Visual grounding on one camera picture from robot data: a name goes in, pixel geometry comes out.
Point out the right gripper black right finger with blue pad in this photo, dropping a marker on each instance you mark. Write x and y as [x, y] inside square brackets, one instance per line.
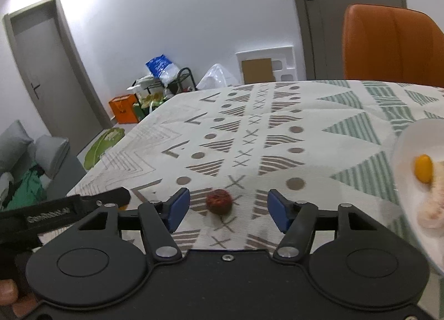
[298, 221]

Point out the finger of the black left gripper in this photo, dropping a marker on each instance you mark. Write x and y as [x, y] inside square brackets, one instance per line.
[119, 197]

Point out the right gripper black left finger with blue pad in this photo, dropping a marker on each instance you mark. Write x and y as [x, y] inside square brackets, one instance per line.
[156, 222]

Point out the dark red dried jujube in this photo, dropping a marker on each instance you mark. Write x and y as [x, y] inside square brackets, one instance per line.
[219, 202]

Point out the peeled pomelo segment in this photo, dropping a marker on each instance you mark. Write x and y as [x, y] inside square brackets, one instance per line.
[430, 213]

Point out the small orange kumquat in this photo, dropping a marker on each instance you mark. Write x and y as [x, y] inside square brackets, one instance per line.
[423, 168]

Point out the person's left hand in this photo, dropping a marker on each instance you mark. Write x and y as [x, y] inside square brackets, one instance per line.
[9, 296]

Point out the green floor mat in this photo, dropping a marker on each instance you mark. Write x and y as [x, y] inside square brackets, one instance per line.
[106, 141]

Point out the grey sofa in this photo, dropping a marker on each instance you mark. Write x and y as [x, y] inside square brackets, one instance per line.
[33, 171]

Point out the patterned white tablecloth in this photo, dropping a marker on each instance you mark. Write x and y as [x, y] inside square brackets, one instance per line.
[327, 142]

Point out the orange box on floor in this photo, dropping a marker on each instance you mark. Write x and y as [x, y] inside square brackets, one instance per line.
[122, 109]

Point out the grey door at left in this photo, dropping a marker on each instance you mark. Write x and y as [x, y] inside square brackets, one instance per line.
[53, 73]

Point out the black metal rack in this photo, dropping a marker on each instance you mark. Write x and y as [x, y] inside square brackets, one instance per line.
[183, 81]

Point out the blue white plastic bag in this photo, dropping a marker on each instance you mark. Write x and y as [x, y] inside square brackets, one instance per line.
[162, 68]

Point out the white ceramic plate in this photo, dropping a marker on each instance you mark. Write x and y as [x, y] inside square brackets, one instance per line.
[421, 137]

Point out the white foam packaging board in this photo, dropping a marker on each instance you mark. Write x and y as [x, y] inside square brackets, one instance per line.
[274, 64]

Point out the orange leather chair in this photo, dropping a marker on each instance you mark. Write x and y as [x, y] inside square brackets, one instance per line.
[391, 44]

